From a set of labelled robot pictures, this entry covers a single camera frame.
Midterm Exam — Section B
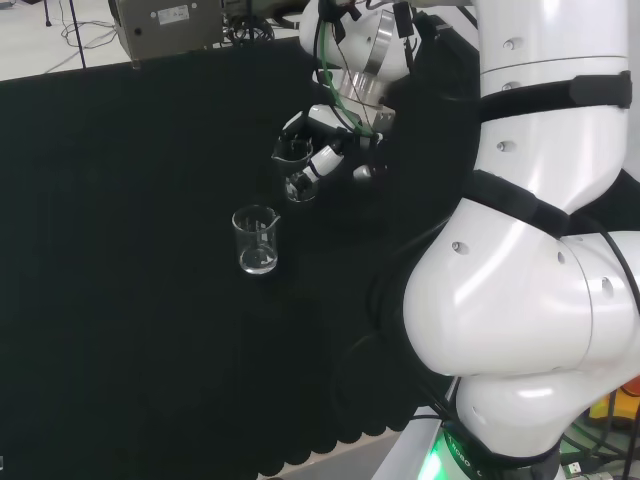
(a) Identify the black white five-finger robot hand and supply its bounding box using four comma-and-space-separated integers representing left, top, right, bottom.
278, 103, 397, 195

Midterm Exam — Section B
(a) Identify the small clear glass beaker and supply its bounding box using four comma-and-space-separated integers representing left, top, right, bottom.
270, 138, 322, 204

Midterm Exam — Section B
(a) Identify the clear glass beaker with spout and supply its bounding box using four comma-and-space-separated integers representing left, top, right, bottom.
230, 204, 282, 276

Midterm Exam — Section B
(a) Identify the grey metal box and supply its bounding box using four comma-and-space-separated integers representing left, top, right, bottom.
107, 0, 225, 71

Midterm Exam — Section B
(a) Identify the black bench cloth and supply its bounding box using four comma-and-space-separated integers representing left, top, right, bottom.
0, 14, 482, 472

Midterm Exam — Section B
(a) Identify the black tripod leg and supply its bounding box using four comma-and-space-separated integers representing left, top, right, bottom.
68, 0, 87, 70

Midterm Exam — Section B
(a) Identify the yellow stop button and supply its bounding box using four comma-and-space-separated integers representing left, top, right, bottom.
588, 382, 640, 432

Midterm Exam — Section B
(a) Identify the green cable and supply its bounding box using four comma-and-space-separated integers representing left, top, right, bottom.
318, 0, 382, 140

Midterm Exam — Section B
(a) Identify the black cable bundle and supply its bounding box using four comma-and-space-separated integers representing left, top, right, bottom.
221, 8, 303, 47

